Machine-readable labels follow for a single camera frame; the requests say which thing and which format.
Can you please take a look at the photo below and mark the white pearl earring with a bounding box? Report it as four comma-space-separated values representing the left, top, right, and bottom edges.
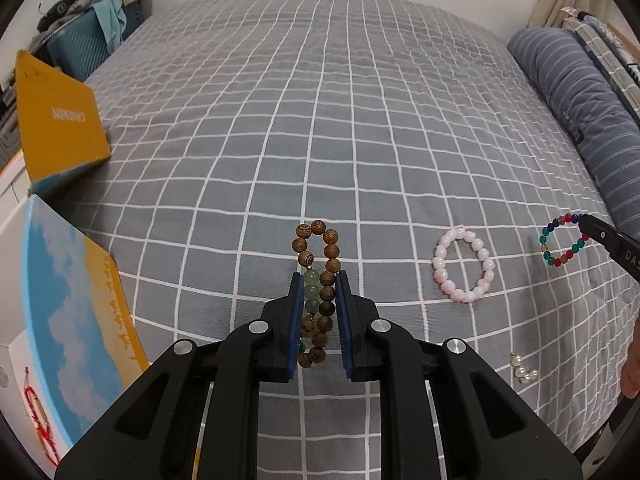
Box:
509, 353, 539, 386

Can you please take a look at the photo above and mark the dark patterned pillow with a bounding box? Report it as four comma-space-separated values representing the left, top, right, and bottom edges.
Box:
582, 13, 639, 84

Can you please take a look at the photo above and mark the red braided cord bracelet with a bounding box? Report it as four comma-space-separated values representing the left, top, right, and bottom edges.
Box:
22, 366, 64, 467

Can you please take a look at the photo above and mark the grey checked bed sheet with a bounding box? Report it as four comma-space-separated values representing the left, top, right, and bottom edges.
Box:
52, 0, 639, 479

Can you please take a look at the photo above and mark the grey checked pillow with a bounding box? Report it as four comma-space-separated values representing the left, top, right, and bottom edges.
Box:
563, 16, 639, 124

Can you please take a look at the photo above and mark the blue and yellow gift box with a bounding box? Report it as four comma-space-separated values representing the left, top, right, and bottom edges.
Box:
1, 52, 149, 479

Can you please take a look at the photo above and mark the blue striped rolled duvet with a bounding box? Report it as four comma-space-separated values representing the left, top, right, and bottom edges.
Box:
508, 27, 639, 240

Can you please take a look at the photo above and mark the pink bead bracelet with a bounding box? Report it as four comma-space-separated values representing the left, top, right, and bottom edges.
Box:
432, 224, 497, 305

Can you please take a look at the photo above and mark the person's right hand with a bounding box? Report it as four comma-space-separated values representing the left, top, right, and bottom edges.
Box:
620, 321, 640, 399

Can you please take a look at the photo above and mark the multicolour glass bead bracelet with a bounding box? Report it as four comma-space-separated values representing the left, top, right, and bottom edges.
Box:
538, 212, 591, 269

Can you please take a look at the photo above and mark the light blue cloth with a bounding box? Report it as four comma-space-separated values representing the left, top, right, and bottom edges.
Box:
92, 0, 127, 54

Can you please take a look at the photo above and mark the brown wooden bead bracelet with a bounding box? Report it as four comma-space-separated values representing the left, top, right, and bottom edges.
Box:
290, 219, 343, 370

